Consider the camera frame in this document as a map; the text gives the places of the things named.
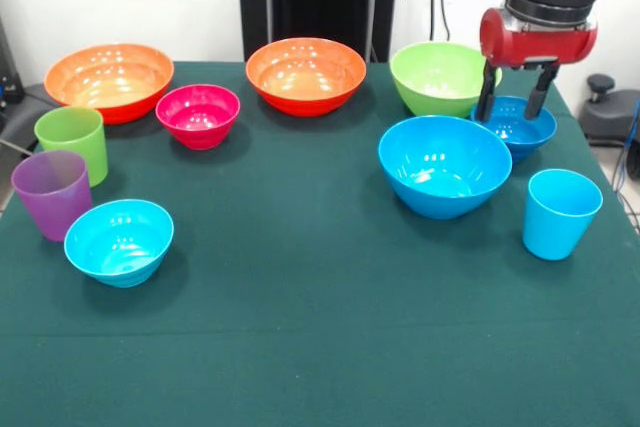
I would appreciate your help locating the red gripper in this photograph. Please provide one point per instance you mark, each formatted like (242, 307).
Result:
(540, 44)

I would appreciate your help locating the large green bowl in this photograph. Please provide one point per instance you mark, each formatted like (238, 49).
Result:
(435, 77)

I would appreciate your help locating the large blue bowl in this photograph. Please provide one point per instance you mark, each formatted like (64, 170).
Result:
(440, 172)

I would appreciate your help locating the small dark blue bowl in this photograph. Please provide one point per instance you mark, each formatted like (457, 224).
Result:
(525, 139)

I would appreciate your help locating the grey stand foot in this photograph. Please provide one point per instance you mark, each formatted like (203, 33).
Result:
(20, 117)
(615, 112)

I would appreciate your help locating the light blue cup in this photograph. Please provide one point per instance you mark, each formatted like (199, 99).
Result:
(560, 222)

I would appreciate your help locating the large orange bowl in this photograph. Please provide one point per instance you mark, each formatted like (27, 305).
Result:
(110, 77)
(305, 77)

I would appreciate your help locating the dark green table cloth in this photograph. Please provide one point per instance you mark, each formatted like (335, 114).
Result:
(300, 247)

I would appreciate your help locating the small pink bowl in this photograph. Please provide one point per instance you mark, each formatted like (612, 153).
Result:
(197, 117)

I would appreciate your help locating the small light blue bowl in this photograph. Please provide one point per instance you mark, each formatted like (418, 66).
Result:
(120, 247)

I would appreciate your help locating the green cup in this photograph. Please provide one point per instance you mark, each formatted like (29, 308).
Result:
(85, 147)

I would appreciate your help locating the purple cup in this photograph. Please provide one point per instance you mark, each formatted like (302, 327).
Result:
(50, 207)

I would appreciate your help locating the black equipment box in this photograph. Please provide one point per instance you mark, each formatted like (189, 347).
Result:
(7, 72)

